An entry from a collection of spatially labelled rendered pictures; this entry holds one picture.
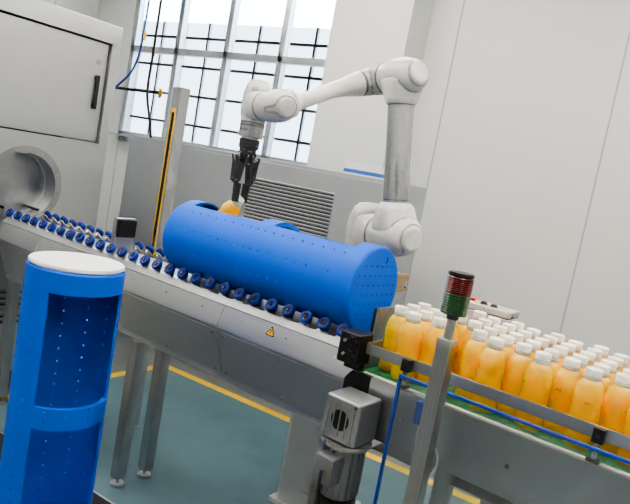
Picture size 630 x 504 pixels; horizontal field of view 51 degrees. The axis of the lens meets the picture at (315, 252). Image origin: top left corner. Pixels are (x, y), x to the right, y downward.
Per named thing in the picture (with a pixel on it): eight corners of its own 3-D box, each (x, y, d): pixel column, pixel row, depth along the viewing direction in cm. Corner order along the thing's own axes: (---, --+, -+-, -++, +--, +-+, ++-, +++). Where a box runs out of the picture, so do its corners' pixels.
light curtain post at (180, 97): (131, 422, 338) (182, 88, 317) (138, 427, 334) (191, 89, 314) (121, 425, 333) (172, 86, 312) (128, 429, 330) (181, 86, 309)
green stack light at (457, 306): (446, 309, 159) (451, 289, 158) (471, 316, 155) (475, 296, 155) (434, 311, 154) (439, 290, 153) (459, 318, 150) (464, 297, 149)
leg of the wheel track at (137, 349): (118, 479, 280) (140, 337, 272) (126, 485, 276) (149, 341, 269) (106, 483, 275) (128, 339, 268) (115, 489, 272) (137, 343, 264)
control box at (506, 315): (458, 323, 229) (464, 295, 228) (513, 340, 217) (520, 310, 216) (445, 326, 221) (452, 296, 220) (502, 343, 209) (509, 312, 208)
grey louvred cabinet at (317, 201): (153, 318, 543) (180, 143, 525) (382, 408, 429) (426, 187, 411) (99, 325, 497) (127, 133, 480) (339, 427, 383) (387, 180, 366)
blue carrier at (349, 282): (209, 270, 274) (222, 203, 271) (388, 331, 222) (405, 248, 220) (155, 269, 251) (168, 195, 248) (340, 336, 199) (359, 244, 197)
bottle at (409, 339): (418, 381, 187) (430, 321, 184) (404, 384, 181) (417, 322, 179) (398, 373, 191) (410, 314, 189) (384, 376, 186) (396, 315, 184)
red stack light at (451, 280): (451, 289, 158) (454, 273, 158) (475, 296, 155) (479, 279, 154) (439, 290, 153) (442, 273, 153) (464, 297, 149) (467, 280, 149)
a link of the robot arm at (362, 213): (366, 254, 288) (373, 204, 287) (391, 259, 273) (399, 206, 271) (335, 250, 280) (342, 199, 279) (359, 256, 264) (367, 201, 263)
